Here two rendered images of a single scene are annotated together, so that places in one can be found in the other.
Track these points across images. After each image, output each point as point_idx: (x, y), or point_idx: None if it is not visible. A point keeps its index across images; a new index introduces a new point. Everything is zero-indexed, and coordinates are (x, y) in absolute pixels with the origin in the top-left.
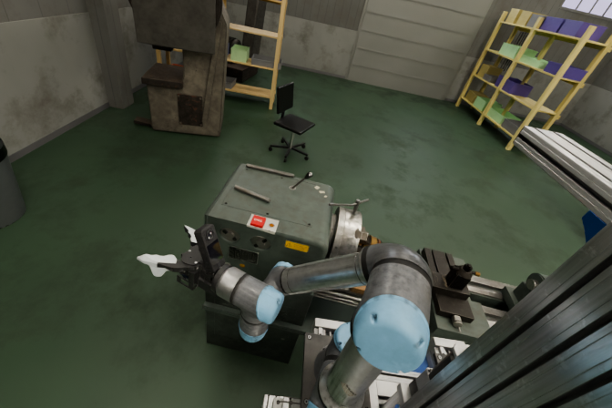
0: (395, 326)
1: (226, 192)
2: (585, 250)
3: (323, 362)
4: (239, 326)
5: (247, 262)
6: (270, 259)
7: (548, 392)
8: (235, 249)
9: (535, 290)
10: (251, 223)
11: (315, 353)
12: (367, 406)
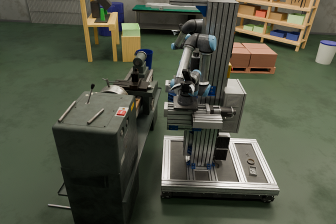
0: (214, 37)
1: (93, 127)
2: (208, 8)
3: None
4: (196, 91)
5: (126, 141)
6: (129, 126)
7: (218, 30)
8: (124, 139)
9: (207, 20)
10: (124, 114)
11: (181, 105)
12: (193, 97)
